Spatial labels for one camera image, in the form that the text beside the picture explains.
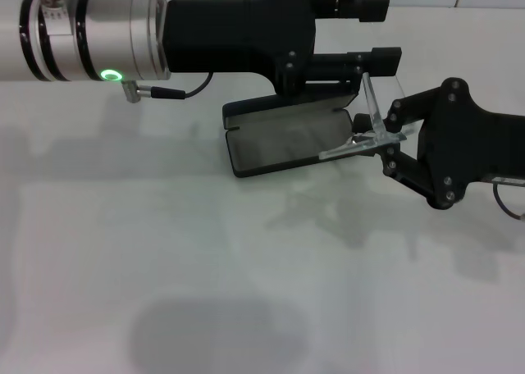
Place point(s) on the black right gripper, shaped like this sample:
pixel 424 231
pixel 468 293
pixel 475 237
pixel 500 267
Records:
pixel 459 144

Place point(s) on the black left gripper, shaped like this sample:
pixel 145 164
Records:
pixel 238 33

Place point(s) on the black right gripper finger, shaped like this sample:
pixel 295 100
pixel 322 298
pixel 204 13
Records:
pixel 373 7

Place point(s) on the clear transparent glasses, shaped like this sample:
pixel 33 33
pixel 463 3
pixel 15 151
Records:
pixel 375 115

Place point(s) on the black glasses case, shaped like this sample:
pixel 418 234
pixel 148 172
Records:
pixel 266 144

